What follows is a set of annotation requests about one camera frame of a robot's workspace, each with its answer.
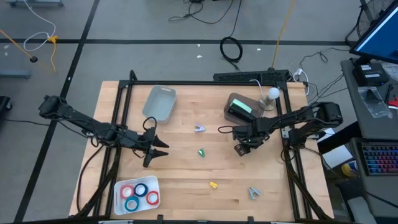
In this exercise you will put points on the white bulb table lamp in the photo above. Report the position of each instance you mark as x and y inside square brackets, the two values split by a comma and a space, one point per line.
[273, 92]

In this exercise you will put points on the grey staple remover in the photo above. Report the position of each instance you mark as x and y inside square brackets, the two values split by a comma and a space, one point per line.
[252, 193]

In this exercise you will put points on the white plastic tray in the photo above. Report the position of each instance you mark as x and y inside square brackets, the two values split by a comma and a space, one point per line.
[152, 182]

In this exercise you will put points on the black floor fan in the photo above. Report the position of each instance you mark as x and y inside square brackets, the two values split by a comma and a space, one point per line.
[365, 21]

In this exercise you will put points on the purple staple remover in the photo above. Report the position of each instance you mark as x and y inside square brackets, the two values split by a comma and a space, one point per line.
[197, 127]

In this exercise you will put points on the clear plastic bag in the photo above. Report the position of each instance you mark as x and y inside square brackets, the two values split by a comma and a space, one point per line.
[373, 102]

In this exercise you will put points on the green staple remover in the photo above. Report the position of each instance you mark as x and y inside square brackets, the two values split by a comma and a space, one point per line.
[201, 152]

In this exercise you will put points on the pink tape roll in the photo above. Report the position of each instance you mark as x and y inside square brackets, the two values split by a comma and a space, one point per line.
[121, 192]

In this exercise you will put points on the red hand tool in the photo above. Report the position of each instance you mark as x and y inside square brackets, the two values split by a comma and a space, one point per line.
[393, 102]

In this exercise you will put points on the backlit computer keyboard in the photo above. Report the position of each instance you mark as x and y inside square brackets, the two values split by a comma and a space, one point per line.
[381, 158]

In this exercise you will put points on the mint green stapler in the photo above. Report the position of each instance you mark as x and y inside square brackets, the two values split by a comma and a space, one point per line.
[242, 105]

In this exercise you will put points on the black caster base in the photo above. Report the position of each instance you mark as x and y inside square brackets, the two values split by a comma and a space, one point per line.
[3, 105]

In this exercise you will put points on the white paper sheet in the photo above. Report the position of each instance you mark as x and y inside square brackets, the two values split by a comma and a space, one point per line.
[337, 156]

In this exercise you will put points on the black perforated metal box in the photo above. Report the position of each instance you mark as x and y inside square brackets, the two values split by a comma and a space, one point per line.
[248, 76]

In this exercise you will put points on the grey metal cart base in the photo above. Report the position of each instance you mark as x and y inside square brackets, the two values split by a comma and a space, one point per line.
[34, 3]
[14, 74]

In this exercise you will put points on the computer monitor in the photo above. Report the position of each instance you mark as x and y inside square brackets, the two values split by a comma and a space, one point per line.
[379, 37]

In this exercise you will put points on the grey desk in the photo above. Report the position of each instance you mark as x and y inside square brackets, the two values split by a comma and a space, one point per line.
[385, 130]

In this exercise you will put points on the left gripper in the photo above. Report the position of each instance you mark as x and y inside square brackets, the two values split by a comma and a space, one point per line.
[140, 140]

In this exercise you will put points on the yellow staple remover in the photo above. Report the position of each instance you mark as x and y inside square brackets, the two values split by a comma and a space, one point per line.
[213, 185]

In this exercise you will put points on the black mini computer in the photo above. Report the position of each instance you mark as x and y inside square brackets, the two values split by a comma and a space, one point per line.
[370, 74]

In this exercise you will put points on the black aluminium table frame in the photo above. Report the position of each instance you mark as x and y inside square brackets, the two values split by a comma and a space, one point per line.
[186, 82]

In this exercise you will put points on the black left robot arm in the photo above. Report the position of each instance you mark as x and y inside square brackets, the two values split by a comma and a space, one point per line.
[84, 121]

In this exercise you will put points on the teal tape roll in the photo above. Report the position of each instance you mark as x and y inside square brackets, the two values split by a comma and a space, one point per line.
[126, 204]

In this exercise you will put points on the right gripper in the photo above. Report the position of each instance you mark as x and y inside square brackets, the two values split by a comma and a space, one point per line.
[248, 135]

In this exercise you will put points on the grey plastic bin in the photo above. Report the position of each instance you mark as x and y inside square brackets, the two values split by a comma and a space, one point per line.
[158, 104]

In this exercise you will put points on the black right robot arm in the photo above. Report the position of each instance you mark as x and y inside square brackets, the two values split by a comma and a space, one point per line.
[295, 116]

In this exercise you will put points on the brown translucent plastic bin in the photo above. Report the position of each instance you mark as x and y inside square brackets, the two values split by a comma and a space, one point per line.
[227, 104]

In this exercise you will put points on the red tape roll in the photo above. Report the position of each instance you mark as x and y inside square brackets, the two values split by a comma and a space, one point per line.
[147, 198]

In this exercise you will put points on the dark blue tape roll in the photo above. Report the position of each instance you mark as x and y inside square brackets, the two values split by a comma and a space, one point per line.
[136, 190]

